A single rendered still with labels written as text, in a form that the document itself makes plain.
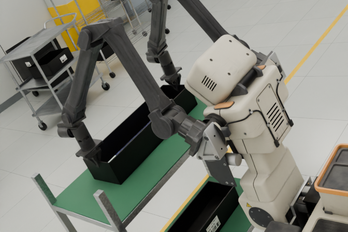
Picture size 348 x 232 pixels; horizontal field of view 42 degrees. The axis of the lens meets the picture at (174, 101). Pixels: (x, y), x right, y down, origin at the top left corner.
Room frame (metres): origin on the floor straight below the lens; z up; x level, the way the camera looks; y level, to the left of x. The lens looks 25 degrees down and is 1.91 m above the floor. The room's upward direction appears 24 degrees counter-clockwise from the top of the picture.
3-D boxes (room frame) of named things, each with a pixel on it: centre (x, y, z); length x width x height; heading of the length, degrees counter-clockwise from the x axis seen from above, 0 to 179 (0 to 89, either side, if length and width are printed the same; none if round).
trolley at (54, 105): (5.01, 1.06, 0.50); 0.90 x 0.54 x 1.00; 145
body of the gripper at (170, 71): (1.97, -0.04, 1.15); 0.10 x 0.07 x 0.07; 132
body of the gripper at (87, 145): (1.60, 0.38, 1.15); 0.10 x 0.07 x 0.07; 132
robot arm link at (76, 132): (1.60, 0.38, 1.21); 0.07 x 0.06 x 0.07; 49
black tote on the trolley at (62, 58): (4.98, 1.08, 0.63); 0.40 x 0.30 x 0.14; 145
